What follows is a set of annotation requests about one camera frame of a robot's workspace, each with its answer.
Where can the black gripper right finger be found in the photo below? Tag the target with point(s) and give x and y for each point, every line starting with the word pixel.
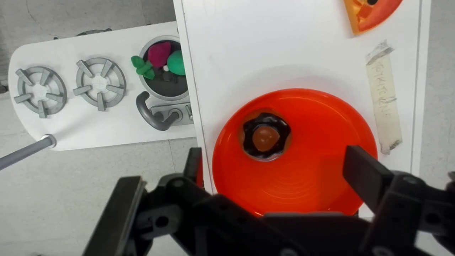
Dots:
pixel 365 175

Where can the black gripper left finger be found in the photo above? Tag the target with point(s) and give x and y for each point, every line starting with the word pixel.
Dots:
pixel 112 235

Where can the chocolate glazed toy donut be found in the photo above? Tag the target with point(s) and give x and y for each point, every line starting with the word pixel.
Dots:
pixel 264 135

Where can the orange plastic plate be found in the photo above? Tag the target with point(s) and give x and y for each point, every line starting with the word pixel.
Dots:
pixel 307 175

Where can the grey metal leg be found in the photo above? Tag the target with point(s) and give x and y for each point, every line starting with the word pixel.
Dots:
pixel 27 151

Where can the strip of masking tape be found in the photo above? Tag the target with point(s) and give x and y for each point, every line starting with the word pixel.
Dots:
pixel 384 98

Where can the grey toy faucet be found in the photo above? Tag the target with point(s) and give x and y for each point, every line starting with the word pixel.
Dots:
pixel 165 115

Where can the white toy stove counter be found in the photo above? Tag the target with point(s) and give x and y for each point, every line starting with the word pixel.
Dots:
pixel 79 125

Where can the grey toy burner grate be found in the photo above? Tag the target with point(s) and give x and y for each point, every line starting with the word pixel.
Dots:
pixel 40 90
pixel 99 83

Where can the toy pizza slice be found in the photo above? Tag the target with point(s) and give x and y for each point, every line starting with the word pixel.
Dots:
pixel 367 14

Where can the green toy vegetable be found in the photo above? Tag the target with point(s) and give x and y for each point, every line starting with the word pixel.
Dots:
pixel 173 65

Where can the magenta toy vegetable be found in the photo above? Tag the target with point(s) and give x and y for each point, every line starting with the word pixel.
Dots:
pixel 158 54

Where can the white toy kitchen cabinet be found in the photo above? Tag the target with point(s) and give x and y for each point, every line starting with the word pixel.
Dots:
pixel 237 50

